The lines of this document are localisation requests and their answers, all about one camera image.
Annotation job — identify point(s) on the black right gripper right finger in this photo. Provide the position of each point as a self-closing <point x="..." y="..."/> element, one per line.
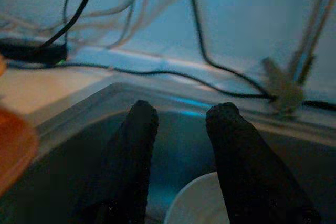
<point x="246" y="171"/>

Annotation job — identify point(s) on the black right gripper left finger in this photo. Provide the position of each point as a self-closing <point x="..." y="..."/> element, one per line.
<point x="126" y="171"/>

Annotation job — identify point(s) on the orange plate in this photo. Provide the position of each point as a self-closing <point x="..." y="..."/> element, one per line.
<point x="15" y="145"/>

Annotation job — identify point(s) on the steel kitchen sink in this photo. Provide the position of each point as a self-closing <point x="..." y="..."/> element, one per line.
<point x="183" y="142"/>

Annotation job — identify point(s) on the light grey dish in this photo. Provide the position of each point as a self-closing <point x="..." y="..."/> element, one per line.
<point x="194" y="203"/>

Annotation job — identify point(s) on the black power adapter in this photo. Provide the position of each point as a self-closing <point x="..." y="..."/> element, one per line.
<point x="31" y="52"/>

